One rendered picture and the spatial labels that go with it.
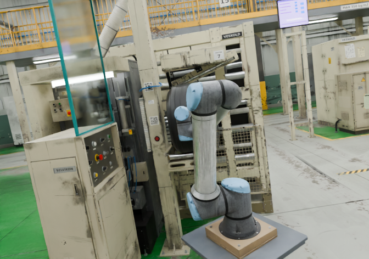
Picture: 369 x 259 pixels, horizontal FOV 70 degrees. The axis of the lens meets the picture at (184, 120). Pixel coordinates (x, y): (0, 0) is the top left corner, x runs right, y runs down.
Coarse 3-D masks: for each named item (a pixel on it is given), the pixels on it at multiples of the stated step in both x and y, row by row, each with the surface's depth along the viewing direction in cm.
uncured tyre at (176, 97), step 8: (176, 88) 214; (184, 88) 212; (168, 96) 212; (176, 96) 207; (184, 96) 205; (168, 104) 207; (176, 104) 203; (184, 104) 202; (168, 112) 205; (168, 120) 205; (176, 128) 202; (176, 136) 204; (176, 144) 210; (184, 144) 208; (192, 144) 208; (184, 152) 219
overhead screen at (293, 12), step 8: (280, 0) 520; (288, 0) 521; (296, 0) 521; (304, 0) 522; (280, 8) 522; (288, 8) 523; (296, 8) 523; (304, 8) 524; (280, 16) 524; (288, 16) 525; (296, 16) 525; (304, 16) 526; (280, 24) 526; (288, 24) 527; (296, 24) 527; (304, 24) 528
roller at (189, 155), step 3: (183, 153) 220; (186, 153) 219; (189, 153) 218; (192, 153) 218; (171, 156) 220; (174, 156) 220; (177, 156) 219; (180, 156) 219; (183, 156) 219; (186, 156) 218; (189, 156) 218; (192, 156) 218; (171, 159) 221; (174, 159) 221
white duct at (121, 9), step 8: (120, 0) 241; (120, 8) 242; (112, 16) 245; (120, 16) 245; (112, 24) 246; (120, 24) 251; (104, 32) 248; (112, 32) 249; (104, 40) 249; (104, 48) 252
